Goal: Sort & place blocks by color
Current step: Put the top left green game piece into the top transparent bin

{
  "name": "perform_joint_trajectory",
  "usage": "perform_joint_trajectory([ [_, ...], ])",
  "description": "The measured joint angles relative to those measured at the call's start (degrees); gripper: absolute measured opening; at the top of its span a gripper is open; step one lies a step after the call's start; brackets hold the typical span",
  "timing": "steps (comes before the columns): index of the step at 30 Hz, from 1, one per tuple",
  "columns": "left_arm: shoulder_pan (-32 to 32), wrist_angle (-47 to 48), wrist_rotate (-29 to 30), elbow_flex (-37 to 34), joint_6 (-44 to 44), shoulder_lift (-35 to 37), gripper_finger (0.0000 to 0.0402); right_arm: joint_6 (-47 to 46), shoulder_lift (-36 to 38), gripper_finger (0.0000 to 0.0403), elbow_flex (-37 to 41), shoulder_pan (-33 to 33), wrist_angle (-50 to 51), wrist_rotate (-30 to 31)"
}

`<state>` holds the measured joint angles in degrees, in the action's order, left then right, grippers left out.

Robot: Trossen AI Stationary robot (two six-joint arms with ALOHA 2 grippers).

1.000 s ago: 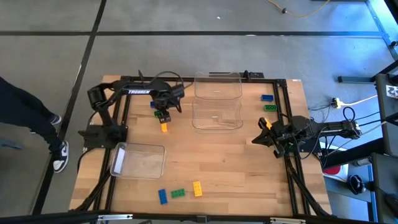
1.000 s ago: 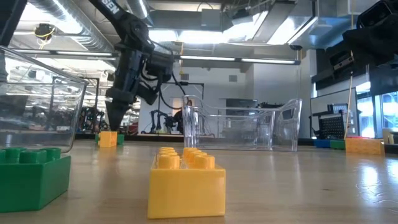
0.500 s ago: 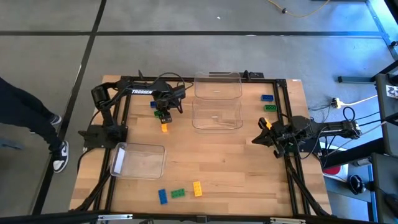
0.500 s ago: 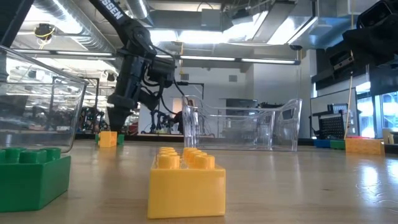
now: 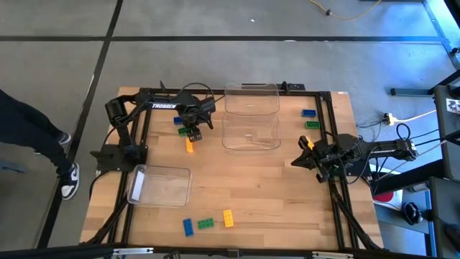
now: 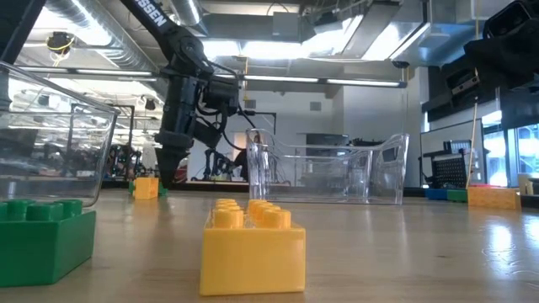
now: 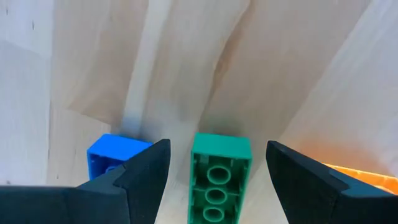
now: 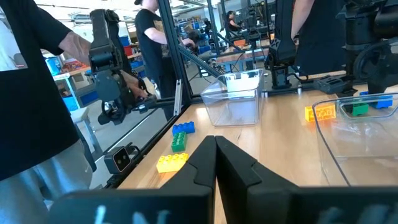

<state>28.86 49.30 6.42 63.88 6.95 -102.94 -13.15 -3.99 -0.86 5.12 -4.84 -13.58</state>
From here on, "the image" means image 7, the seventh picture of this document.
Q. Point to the yellow toy block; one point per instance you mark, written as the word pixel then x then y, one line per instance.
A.
pixel 373 179

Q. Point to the green toy block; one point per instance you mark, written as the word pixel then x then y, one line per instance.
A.
pixel 222 146

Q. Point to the blue toy block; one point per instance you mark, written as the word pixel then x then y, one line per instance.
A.
pixel 115 147

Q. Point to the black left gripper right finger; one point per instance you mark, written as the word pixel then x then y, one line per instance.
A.
pixel 311 199

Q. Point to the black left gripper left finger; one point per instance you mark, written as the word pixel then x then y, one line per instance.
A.
pixel 93 205

